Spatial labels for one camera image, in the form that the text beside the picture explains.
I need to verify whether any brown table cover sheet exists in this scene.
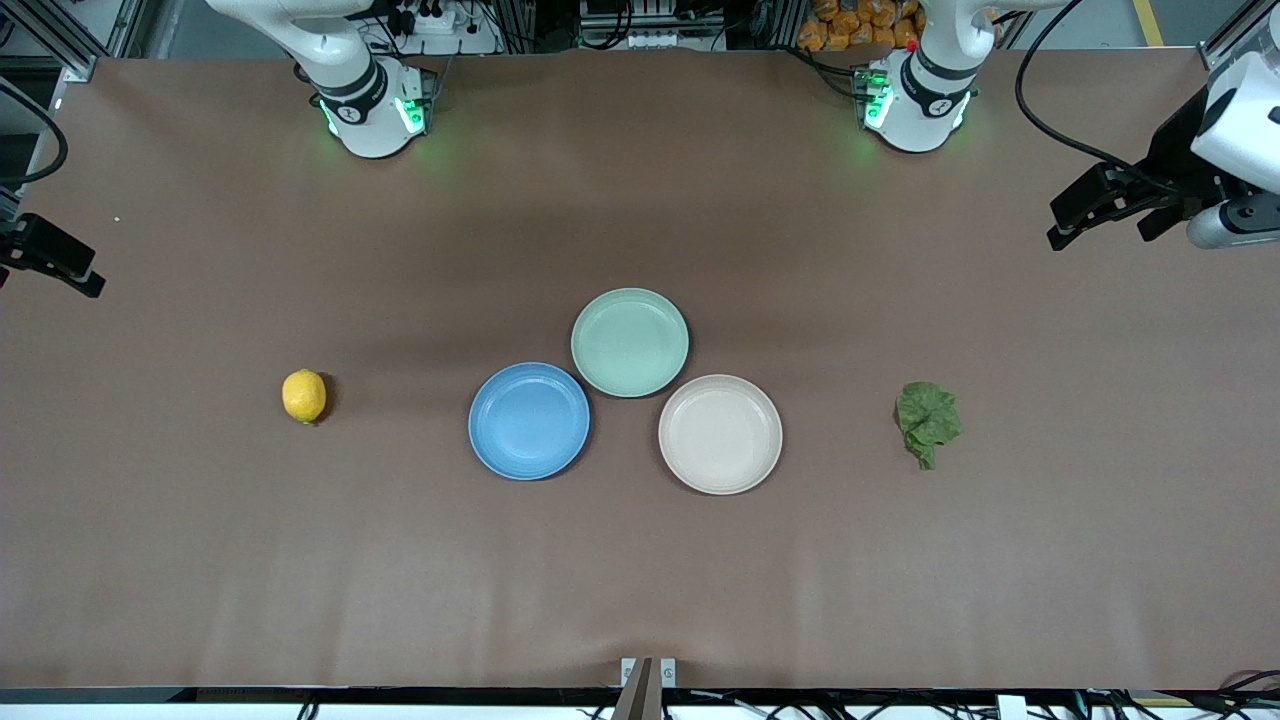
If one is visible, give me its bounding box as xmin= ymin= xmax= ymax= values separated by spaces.
xmin=0 ymin=48 xmax=1280 ymax=691

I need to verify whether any yellow lemon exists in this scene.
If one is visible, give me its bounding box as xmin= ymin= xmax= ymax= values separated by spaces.
xmin=282 ymin=369 xmax=328 ymax=425

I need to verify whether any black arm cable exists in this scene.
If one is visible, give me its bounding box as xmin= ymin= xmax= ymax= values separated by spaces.
xmin=1014 ymin=0 xmax=1201 ymax=196
xmin=0 ymin=78 xmax=70 ymax=191

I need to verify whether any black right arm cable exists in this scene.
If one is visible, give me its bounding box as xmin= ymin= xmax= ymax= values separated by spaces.
xmin=0 ymin=78 xmax=70 ymax=191

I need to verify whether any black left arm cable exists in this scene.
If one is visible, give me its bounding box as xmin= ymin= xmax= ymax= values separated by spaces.
xmin=1014 ymin=0 xmax=1201 ymax=196

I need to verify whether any blue plate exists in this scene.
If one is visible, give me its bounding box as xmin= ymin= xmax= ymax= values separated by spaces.
xmin=468 ymin=362 xmax=592 ymax=482

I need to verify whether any mint green plate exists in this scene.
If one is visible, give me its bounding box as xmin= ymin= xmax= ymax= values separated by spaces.
xmin=571 ymin=288 xmax=691 ymax=399

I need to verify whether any green lettuce leaf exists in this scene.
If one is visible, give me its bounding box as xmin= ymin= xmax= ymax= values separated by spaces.
xmin=894 ymin=381 xmax=964 ymax=471

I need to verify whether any metal table edge bracket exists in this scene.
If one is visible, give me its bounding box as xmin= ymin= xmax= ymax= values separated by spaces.
xmin=621 ymin=657 xmax=678 ymax=720

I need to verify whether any bag of oranges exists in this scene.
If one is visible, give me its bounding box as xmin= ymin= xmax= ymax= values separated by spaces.
xmin=797 ymin=0 xmax=921 ymax=51

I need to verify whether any pale beige plate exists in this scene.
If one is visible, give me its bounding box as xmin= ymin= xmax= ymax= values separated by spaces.
xmin=658 ymin=374 xmax=784 ymax=496

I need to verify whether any aluminium frame profile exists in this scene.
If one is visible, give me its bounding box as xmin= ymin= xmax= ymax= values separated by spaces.
xmin=1200 ymin=0 xmax=1280 ymax=71
xmin=0 ymin=0 xmax=133 ymax=83

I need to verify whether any white power strip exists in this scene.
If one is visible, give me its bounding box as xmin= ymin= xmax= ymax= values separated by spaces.
xmin=385 ymin=0 xmax=461 ymax=37

